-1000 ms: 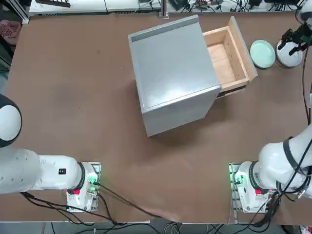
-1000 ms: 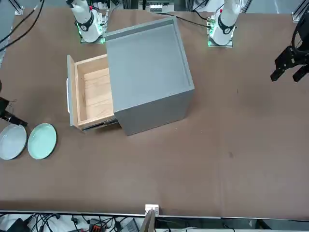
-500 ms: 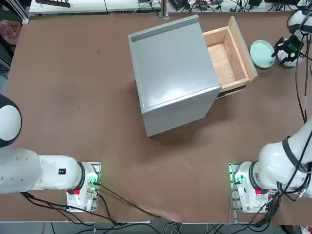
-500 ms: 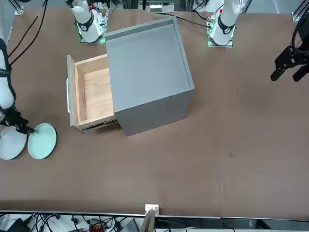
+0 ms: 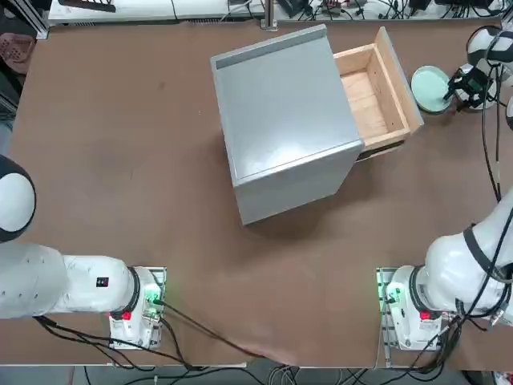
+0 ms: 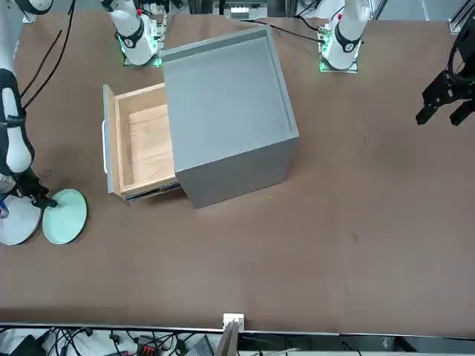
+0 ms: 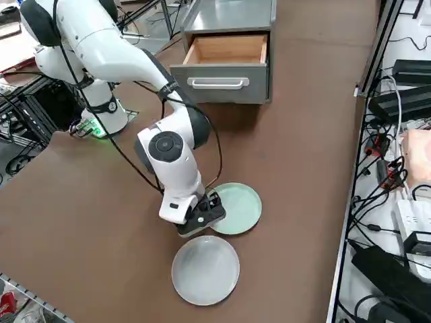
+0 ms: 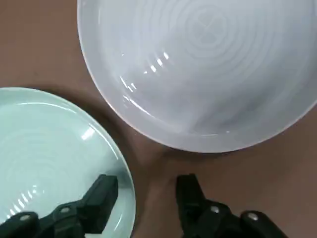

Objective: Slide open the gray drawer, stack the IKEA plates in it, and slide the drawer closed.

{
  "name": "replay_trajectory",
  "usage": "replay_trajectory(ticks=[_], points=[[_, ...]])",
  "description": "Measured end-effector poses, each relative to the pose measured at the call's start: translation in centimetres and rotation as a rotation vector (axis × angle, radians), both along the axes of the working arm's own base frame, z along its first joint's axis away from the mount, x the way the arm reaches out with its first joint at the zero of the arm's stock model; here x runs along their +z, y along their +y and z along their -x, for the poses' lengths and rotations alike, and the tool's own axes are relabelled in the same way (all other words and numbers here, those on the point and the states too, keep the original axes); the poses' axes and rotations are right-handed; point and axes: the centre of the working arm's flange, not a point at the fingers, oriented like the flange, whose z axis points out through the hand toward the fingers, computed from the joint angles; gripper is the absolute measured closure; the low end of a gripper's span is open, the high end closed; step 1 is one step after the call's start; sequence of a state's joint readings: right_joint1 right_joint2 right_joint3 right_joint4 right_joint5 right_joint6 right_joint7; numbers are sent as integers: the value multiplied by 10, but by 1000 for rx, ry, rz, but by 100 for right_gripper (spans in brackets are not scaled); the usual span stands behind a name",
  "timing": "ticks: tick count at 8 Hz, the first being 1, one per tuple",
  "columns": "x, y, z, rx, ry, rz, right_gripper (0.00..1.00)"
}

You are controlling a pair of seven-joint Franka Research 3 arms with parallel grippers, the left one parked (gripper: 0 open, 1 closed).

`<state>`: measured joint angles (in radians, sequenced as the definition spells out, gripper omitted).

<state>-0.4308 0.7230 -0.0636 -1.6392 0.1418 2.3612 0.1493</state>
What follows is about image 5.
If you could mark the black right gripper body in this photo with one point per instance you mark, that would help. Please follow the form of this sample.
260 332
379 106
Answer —
461 82

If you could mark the pale gray-white plate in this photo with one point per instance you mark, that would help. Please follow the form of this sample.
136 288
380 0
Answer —
473 103

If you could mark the light green plate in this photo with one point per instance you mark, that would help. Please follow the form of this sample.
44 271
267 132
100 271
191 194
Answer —
429 90

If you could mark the gray-fronted wooden drawer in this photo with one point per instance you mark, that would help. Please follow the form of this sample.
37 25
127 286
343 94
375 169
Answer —
364 92

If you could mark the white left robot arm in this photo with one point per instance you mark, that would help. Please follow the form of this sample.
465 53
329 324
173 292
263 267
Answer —
80 284

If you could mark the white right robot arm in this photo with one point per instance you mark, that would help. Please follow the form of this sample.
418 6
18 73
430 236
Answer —
453 256

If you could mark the gray cabinet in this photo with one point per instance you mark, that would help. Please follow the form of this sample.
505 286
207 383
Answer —
280 108

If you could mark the white board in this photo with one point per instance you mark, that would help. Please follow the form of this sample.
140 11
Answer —
140 10

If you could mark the dark comb-shaped rack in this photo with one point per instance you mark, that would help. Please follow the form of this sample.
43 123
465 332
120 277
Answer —
88 5

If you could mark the aluminium profile bar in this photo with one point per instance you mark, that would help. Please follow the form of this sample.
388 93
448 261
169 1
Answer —
38 20

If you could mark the pink perforated basket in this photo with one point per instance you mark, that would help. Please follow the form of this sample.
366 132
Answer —
16 52

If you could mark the aluminium camera post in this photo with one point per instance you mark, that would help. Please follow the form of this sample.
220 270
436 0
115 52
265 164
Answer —
269 14

